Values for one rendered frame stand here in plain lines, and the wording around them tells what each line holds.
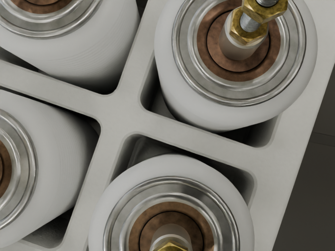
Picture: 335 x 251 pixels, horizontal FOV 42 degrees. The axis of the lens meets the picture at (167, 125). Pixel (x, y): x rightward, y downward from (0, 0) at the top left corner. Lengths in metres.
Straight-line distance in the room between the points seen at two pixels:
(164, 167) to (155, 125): 0.07
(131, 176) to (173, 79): 0.06
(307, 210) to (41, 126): 0.35
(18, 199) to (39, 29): 0.10
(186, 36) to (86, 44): 0.06
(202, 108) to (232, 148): 0.08
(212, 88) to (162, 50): 0.04
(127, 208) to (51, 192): 0.05
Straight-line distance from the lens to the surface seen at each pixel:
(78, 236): 0.33
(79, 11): 0.26
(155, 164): 0.25
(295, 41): 0.26
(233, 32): 0.22
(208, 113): 0.25
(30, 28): 0.26
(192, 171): 0.25
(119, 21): 0.28
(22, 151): 0.26
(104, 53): 0.29
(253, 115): 0.25
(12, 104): 0.27
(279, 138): 0.33
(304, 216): 0.52
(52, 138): 0.26
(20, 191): 0.26
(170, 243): 0.21
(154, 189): 0.24
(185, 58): 0.25
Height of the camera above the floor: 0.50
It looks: 87 degrees down
